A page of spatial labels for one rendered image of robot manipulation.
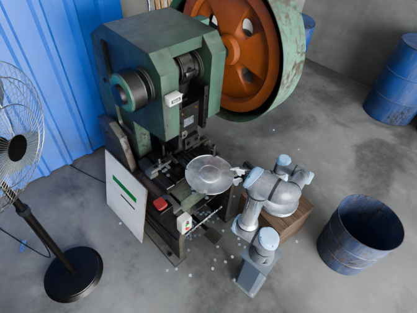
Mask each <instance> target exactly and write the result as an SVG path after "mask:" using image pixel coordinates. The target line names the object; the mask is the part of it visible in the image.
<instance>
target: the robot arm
mask: <svg viewBox="0 0 417 313"><path fill-rule="evenodd" d="M230 170H233V171H236V172H237V174H238V176H237V177H234V179H233V178H232V179H233V184H234V185H235V186H237V185H238V183H239V182H242V181H243V186H244V187H245V188H246V193H247V195H248V197H247V199H246V203H245V205H244V209H243V213H242V214H238V215H237V216H236V218H235V220H234V222H233V225H232V231H233V232H234V233H235V234H236V235H238V236H240V237H241V238H243V239H245V240H246V241H247V242H249V243H251V244H252V245H251V246H250V248H249V256H250V259H251V260H252V261H253V262H254V263H255V264H257V265H259V266H268V265H270V264H271V263H272V261H273V260H274V256H275V253H274V251H275V250H276V248H277V247H278V244H279V235H278V233H277V232H276V231H275V230H274V229H273V228H271V227H262V226H261V225H259V224H258V216H259V213H260V211H261V208H262V205H263V203H264V201H266V200H268V201H270V202H272V203H274V204H278V205H288V204H292V203H294V202H296V201H298V199H299V198H300V196H301V194H302V188H303V187H304V185H305V184H310V182H311V180H312V178H313V177H314V173H312V172H311V171H309V170H306V169H305V168H302V167H301V166H298V165H296V164H295V163H292V162H291V158H290V157H289V156H288V155H280V156H279V157H278V159H277V161H276V164H275V167H274V169H273V170H264V169H262V168H260V167H254V166H253V165H252V164H251V163H250V162H248V161H247V160H246V161H244V163H243V167H236V168H230ZM241 175H242V176H241ZM289 176H291V179H290V180H289V181H287V180H288V177H289Z"/></svg>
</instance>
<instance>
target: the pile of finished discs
mask: <svg viewBox="0 0 417 313"><path fill-rule="evenodd" d="M297 207H298V201H296V202H294V203H292V204H288V205H278V204H274V203H272V202H270V201H268V200H266V201H264V203H263V205H262V208H263V209H264V210H265V211H266V212H268V213H269V214H271V215H274V216H277V217H287V216H289V215H291V214H293V213H294V212H295V210H296V209H297Z"/></svg>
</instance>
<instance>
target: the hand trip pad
mask: <svg viewBox="0 0 417 313"><path fill-rule="evenodd" d="M153 205H154V206H155V207H156V208H157V210H159V211H161V210H163V209H164V208H165V207H167V205H168V204H167V202H166V201H165V200H164V199H163V198H161V197H159V198H157V199H156V200H155V201H153Z"/></svg>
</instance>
